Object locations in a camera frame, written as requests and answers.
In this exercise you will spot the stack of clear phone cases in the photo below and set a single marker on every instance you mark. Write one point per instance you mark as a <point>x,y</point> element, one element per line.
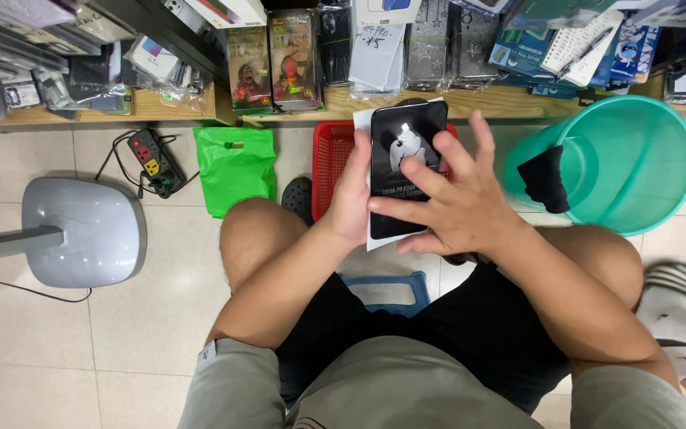
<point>376,56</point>

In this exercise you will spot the person's left leg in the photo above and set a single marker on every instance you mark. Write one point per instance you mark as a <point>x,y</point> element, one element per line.
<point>253,238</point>

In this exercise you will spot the black cloth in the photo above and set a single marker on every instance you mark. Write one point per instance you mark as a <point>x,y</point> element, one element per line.
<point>544,179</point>

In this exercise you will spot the person's black shorts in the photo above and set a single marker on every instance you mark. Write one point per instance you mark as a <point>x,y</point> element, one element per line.
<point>486,333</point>

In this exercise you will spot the wooden shelf with phone accessories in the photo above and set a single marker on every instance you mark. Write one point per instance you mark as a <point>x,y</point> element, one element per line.
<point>170,107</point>

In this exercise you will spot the person's right leg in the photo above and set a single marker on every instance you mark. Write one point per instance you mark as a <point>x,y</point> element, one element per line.
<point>611,262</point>

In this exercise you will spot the teal plastic basin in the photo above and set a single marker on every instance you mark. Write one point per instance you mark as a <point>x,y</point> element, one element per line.
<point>629,167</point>

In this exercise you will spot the black screen protector packet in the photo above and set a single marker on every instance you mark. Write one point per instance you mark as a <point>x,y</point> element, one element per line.
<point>405,128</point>

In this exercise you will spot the red plastic basket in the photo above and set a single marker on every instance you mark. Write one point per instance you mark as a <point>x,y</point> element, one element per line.
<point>328,167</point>

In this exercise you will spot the green plastic bag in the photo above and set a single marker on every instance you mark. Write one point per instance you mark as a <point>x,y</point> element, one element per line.
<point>233,173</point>

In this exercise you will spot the person's grey shirt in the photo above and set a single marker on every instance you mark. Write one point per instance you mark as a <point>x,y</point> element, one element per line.
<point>390,387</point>

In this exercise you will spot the black clog sandal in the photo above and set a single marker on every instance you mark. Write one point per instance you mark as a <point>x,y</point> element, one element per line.
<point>298,199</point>

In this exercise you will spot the black power strip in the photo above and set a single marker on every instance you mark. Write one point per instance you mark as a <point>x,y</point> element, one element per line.
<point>151,161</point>

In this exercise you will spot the grey fan base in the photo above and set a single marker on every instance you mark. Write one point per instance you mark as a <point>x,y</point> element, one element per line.
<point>87,232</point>

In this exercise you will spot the stack of gorilla print packets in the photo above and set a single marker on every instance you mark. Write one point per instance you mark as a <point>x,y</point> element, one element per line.
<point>292,59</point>
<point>249,65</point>

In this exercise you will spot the blue plastic stool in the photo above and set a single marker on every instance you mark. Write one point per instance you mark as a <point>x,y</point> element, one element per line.
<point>417,292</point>

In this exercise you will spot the person's right hand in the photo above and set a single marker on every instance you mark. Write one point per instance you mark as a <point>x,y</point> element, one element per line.
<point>474,208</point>

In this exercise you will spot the person's left hand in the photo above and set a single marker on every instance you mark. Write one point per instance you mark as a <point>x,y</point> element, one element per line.
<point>348,208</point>

